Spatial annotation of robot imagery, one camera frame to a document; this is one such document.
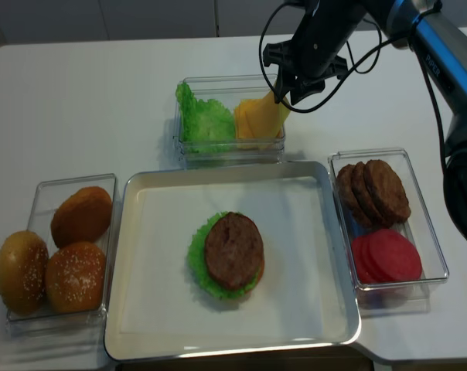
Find sesame bun in front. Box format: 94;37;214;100
45;242;106;314

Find front brown patty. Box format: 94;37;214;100
363;159;411;223

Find clear lettuce cheese container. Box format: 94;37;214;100
173;75;286;168

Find middle red tomato slice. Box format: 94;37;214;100
360;236;388;284

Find clear bun container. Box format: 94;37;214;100
5;173;121;336

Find brown patty on tray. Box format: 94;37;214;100
205;212;264;289

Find plain brown bun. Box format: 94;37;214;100
50;186;113;248

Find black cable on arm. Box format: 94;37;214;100
258;0;449;171

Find silver metal tray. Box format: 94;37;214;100
104;162;361;361

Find sesame bun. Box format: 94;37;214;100
45;242;106;314
0;230;49;316

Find rear brown patty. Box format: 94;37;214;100
336;164;373;229

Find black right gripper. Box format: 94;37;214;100
262;0;363;105

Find rear red tomato slice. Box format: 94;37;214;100
351;237;377;284

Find white paper liner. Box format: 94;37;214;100
121;177;353;339

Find yellow cheese slice stack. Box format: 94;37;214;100
233;98;285;140

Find red tomato slice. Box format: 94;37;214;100
360;236;388;284
351;237;377;284
365;229;422;282

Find lettuce leaf under patty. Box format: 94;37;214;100
186;211;259;301

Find sesame bun at left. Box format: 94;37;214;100
0;230;49;316

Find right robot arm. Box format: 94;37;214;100
258;1;467;241

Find front red tomato slice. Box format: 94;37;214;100
365;229;422;282

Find green lettuce in container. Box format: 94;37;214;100
176;82;236;142

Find clear patty tomato container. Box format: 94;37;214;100
329;148;449;312

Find middle brown patty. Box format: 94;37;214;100
351;162;392;228

